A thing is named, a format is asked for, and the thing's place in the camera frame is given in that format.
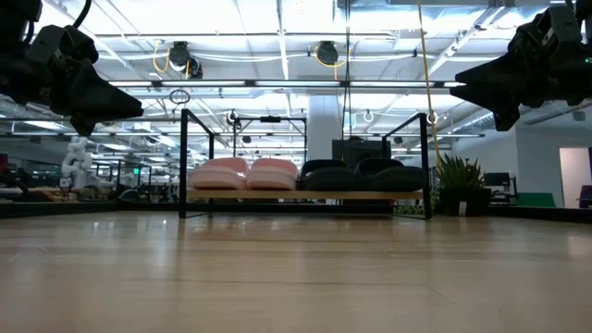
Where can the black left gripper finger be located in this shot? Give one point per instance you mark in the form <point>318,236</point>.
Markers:
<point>92,99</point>
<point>85,127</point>

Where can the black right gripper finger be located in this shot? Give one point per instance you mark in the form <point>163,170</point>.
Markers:
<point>506,115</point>
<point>499,83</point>

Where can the black slide sandal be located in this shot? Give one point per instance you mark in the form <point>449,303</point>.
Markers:
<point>398,179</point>
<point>328,179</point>

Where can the pink slide sandal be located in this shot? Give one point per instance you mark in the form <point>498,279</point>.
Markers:
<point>217,178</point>
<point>273,178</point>

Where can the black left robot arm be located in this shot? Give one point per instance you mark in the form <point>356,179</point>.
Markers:
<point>14,78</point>

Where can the black-framed wooden shoe shelf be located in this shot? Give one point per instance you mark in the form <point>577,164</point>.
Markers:
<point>324,194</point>

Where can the white robot figure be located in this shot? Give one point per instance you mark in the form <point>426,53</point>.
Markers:
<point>76,162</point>

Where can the small dark monitor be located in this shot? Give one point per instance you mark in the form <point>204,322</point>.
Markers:
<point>497,179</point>

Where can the green box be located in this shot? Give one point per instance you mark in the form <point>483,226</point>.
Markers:
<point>536,200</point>

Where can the green potted plant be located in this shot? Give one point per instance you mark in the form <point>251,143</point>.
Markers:
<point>462,201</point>

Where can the purple chair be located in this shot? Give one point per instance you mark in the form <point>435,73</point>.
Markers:
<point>586,196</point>

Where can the black monitor screen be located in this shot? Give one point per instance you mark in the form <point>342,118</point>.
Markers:
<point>342,150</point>

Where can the white pillar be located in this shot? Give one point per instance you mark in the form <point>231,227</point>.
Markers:
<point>324,129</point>

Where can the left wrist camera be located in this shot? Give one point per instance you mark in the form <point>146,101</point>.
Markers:
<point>44,44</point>

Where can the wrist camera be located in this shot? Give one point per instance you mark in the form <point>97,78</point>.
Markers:
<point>44,44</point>
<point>562,23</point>

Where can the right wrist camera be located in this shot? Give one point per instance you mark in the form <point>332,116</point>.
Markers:
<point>562,23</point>

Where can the black background rig frame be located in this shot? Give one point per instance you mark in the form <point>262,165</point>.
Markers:
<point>270,119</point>

